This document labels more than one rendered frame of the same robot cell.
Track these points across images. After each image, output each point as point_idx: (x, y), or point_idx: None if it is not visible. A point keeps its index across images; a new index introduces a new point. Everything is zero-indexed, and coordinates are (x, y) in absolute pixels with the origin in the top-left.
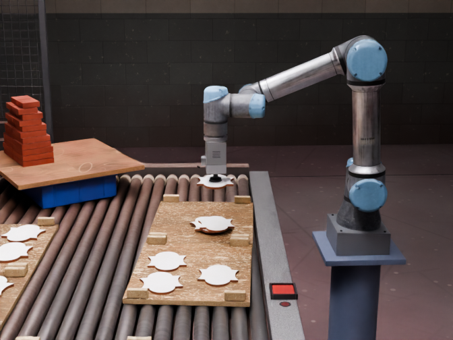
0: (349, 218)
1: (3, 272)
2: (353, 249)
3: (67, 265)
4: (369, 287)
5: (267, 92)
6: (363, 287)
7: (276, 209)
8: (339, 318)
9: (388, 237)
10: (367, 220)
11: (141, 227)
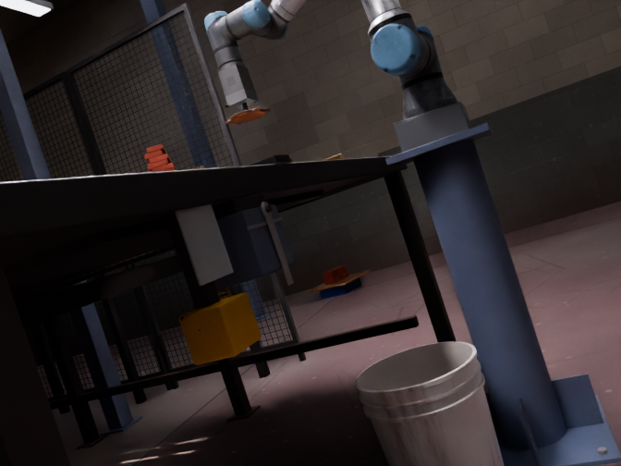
0: (410, 107)
1: None
2: (420, 137)
3: None
4: (464, 183)
5: (276, 6)
6: (455, 184)
7: (371, 157)
8: (444, 237)
9: (459, 107)
10: (428, 99)
11: None
